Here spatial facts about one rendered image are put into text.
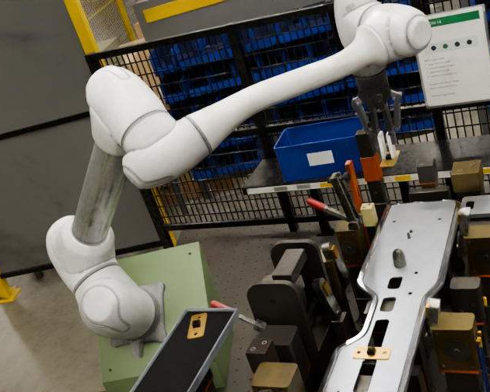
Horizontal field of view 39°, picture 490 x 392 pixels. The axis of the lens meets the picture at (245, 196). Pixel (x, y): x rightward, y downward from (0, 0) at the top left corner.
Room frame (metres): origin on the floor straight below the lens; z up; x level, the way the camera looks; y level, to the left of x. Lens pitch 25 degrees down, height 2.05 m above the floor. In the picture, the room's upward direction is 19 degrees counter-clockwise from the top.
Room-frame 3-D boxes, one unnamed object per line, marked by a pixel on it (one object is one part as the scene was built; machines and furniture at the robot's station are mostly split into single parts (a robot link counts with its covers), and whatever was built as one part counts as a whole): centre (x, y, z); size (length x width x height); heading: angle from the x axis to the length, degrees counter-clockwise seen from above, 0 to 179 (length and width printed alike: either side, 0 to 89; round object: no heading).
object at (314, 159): (2.19, -0.31, 1.10); 0.30 x 0.17 x 0.13; 64
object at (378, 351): (1.24, -0.16, 1.01); 0.08 x 0.04 x 0.01; 59
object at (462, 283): (1.38, -0.45, 0.84); 0.10 x 0.05 x 0.29; 60
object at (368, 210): (1.77, -0.32, 0.88); 0.04 x 0.04 x 0.37; 60
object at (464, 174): (1.81, -0.64, 0.88); 0.08 x 0.08 x 0.36; 60
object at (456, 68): (2.07, -0.76, 1.30); 0.23 x 0.02 x 0.31; 60
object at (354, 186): (1.80, -0.31, 0.95); 0.03 x 0.01 x 0.50; 150
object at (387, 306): (1.39, -0.25, 0.84); 0.12 x 0.05 x 0.29; 60
